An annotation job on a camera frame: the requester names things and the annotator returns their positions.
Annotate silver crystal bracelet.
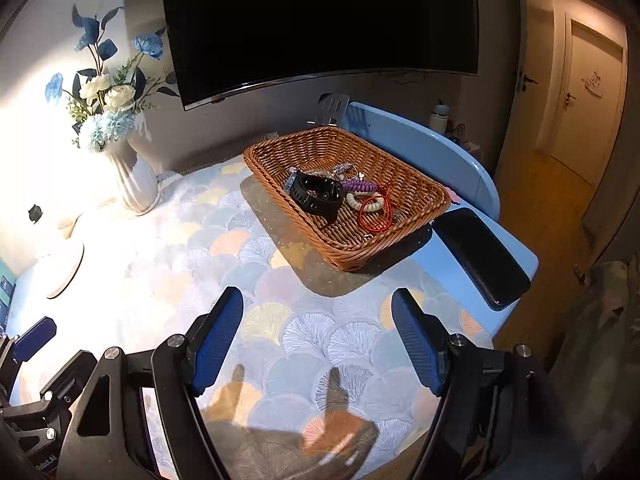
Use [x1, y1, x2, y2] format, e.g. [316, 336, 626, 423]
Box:
[295, 162, 363, 183]

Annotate white phone stand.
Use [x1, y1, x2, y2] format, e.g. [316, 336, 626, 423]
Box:
[307, 92, 350, 128]

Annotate brown wicker basket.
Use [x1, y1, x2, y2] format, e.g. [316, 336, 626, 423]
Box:
[243, 126, 452, 272]

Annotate blue and white flowers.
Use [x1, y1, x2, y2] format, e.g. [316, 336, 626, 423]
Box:
[45, 4, 180, 153]

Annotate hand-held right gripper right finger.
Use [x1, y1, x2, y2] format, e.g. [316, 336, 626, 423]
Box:
[391, 288, 566, 480]

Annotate fan pattern tablecloth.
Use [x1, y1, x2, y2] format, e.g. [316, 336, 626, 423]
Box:
[10, 157, 493, 480]

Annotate wooden door with ornament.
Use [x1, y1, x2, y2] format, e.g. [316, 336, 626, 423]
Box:
[565, 15, 628, 188]

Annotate white ribbed vase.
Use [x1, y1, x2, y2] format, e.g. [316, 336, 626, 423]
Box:
[102, 137, 161, 216]

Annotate camouflage clothing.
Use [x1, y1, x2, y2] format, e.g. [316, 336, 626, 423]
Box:
[545, 257, 640, 480]

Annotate plain wooden door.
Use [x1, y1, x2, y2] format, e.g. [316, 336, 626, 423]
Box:
[520, 0, 568, 161]

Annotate blue box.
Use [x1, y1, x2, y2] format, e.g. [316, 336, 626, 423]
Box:
[0, 257, 18, 331]

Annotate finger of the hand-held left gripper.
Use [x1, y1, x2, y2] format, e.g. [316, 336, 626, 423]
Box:
[12, 316, 58, 363]

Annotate white bottle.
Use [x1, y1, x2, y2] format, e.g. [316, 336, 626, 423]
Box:
[430, 100, 449, 133]

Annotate black smartphone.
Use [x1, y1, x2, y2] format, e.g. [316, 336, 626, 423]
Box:
[434, 208, 532, 311]

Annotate black wrist watch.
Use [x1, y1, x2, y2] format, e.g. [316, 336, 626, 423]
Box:
[285, 171, 345, 224]

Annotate white desk lamp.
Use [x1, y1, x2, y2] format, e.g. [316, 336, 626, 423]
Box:
[27, 204, 86, 300]

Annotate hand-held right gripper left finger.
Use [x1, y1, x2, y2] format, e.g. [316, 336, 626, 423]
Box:
[56, 286, 245, 480]

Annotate red cord bracelet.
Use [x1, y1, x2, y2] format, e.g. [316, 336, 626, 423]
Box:
[357, 185, 396, 235]

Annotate black television screen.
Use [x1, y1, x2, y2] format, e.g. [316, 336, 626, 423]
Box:
[161, 0, 480, 111]

